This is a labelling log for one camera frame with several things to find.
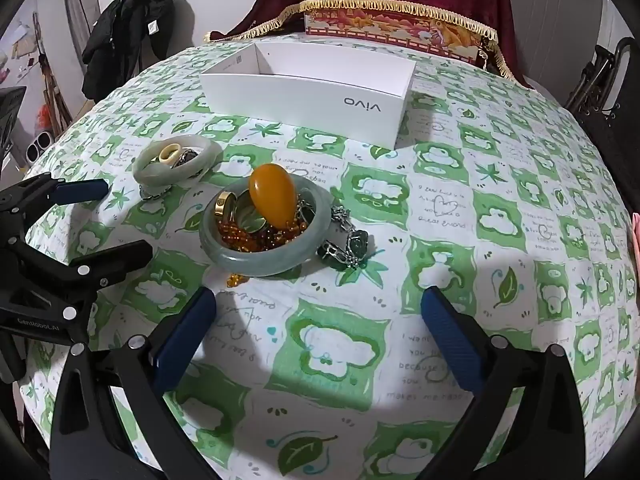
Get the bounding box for amber oval pendant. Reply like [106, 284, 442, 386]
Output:
[248, 162, 299, 226]

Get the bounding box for ornate silver ring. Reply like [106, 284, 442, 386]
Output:
[172, 147, 202, 168]

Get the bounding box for gold ring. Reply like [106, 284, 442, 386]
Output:
[215, 191, 241, 221]

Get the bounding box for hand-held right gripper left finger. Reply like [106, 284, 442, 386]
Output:
[49, 286, 236, 480]

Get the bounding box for dark folding chair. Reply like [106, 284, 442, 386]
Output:
[565, 37, 640, 201]

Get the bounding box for black jacket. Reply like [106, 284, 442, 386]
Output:
[81, 0, 176, 98]

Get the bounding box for white appliance with dark ovals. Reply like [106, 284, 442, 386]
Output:
[27, 132, 55, 158]

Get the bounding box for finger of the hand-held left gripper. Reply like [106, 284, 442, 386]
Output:
[0, 172, 109, 241]
[20, 240, 153, 306]

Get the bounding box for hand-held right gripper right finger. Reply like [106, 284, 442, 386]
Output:
[420, 286, 586, 480]

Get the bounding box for green patterned tablecloth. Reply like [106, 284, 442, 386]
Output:
[20, 35, 638, 480]

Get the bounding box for amber bead bracelet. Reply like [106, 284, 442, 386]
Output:
[217, 210, 313, 288]

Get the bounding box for dark flat panel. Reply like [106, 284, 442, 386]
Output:
[0, 86, 27, 161]

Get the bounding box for green jade bangle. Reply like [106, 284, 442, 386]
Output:
[199, 174, 333, 278]

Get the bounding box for red gold printed box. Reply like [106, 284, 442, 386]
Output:
[304, 5, 488, 61]

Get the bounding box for pale jade bangle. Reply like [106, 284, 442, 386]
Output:
[132, 135, 223, 186]

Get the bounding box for silver chain bracelet green stones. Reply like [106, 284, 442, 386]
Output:
[317, 202, 373, 271]

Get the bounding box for cream ring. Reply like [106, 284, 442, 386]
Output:
[157, 142, 186, 165]

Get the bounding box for white cardboard box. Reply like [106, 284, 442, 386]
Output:
[200, 41, 416, 151]

